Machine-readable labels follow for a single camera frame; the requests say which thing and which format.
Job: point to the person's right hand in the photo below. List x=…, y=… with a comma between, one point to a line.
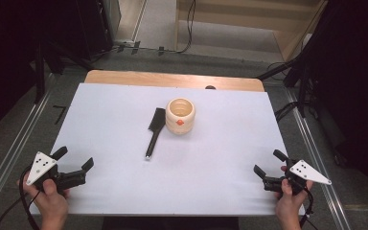
x=288, y=206

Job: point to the dark equipment cabinet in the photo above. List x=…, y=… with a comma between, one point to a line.
x=96, y=25

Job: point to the light wooden cabinet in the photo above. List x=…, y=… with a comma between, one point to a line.
x=236, y=28

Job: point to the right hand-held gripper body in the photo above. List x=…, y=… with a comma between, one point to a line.
x=306, y=171

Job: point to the small dark round object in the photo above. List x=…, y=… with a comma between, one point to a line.
x=210, y=87

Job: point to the black metal stand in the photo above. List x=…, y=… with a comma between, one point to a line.
x=302, y=83
x=40, y=70

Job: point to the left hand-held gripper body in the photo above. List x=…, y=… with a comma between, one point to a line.
x=41, y=166

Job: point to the metal floor rail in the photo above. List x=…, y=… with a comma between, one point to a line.
x=319, y=159
x=16, y=143

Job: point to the cream ribbed cup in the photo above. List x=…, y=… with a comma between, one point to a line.
x=179, y=116

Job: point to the white table cover sheet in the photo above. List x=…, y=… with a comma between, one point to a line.
x=204, y=166

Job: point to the black spatula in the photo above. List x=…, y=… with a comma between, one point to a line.
x=156, y=132

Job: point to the person's left hand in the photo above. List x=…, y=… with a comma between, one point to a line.
x=51, y=206

